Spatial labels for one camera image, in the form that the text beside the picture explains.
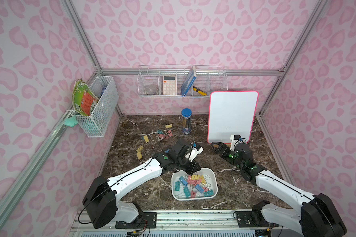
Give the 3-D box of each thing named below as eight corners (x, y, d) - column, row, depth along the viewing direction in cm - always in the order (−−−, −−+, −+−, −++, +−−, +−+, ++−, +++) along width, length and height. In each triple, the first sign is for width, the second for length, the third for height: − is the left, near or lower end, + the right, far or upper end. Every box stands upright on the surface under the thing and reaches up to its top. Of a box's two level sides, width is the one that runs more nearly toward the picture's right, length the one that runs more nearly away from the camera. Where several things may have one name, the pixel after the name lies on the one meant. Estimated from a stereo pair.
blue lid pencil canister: (181, 134, 110) (181, 116, 95) (181, 126, 115) (181, 107, 100) (190, 134, 110) (191, 116, 95) (190, 126, 115) (191, 107, 100)
